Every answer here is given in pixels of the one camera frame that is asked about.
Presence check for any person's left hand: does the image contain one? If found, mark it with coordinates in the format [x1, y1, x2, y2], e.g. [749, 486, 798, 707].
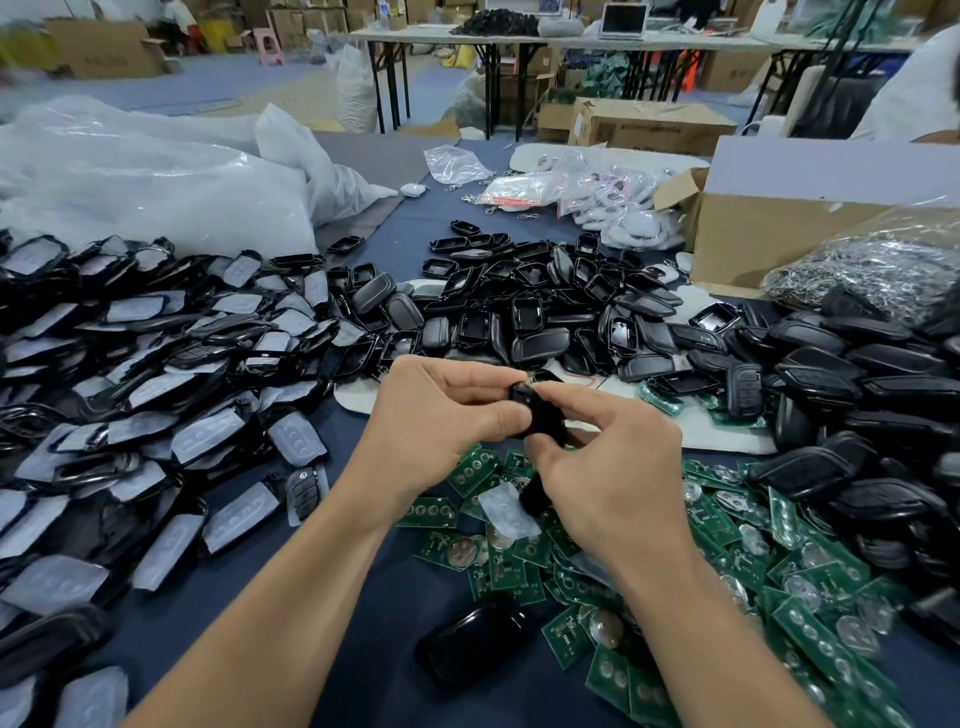
[352, 355, 534, 519]

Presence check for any person's right hand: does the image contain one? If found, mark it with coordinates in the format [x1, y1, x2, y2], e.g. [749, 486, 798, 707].
[522, 387, 704, 579]

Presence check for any pile of black shell halves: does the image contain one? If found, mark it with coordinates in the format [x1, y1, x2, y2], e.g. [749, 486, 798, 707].
[420, 220, 737, 384]

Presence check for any pile of green circuit boards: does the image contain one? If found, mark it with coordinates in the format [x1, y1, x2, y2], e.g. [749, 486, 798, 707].
[397, 382, 924, 728]

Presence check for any lone glossy black shell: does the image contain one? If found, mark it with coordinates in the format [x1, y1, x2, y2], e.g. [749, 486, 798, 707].
[412, 597, 530, 692]

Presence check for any pile of assembled black fobs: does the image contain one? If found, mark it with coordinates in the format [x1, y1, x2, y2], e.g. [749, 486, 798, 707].
[727, 285, 960, 647]

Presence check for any pile of shells with pads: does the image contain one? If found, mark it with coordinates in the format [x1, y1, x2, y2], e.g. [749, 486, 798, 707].
[0, 232, 384, 728]

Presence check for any person's right forearm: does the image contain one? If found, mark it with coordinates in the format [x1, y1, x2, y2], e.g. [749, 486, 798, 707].
[622, 547, 834, 728]

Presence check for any person's left forearm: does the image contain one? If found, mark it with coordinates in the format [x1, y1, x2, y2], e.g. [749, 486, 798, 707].
[123, 487, 414, 728]

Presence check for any black rubber button pad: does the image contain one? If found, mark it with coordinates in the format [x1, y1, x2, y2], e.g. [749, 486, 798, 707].
[517, 472, 554, 519]

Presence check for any clear plastic film piece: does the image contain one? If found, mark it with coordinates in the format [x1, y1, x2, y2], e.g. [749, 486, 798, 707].
[477, 480, 542, 545]

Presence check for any clear bag with red label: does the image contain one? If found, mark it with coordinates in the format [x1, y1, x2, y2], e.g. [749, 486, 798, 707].
[468, 172, 561, 212]

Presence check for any small crumpled clear plastic bag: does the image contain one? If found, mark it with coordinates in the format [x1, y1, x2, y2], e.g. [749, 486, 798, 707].
[423, 144, 497, 188]

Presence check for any heap of clear parts bags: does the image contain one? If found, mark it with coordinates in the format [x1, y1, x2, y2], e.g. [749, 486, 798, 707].
[555, 154, 689, 252]

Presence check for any large open cardboard box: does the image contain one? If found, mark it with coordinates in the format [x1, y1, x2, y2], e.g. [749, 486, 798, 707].
[655, 135, 960, 299]

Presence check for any clear bag of metal parts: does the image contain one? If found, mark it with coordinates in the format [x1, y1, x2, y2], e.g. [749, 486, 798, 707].
[762, 210, 960, 327]

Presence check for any white sack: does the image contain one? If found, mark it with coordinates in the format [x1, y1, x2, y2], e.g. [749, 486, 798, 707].
[333, 42, 381, 134]

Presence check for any brown cardboard box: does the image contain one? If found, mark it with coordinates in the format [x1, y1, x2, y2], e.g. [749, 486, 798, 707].
[570, 97, 740, 156]

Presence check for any large white plastic bag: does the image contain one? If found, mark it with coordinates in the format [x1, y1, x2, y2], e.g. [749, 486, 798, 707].
[0, 97, 399, 260]

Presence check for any heap of black parts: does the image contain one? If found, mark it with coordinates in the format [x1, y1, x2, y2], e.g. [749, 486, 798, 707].
[454, 7, 542, 36]

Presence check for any pink plastic stool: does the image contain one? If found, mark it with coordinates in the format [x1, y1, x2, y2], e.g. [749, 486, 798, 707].
[247, 27, 287, 69]

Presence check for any long white table top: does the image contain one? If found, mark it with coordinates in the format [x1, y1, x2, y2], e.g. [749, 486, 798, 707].
[348, 22, 917, 50]

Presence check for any open laptop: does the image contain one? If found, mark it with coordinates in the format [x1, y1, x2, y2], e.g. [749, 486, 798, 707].
[600, 3, 651, 39]

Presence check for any tan cardboard box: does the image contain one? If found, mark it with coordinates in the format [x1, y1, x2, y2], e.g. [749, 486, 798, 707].
[45, 18, 167, 80]

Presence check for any black metal table frame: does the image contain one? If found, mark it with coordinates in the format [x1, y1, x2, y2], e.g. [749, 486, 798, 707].
[354, 33, 539, 134]

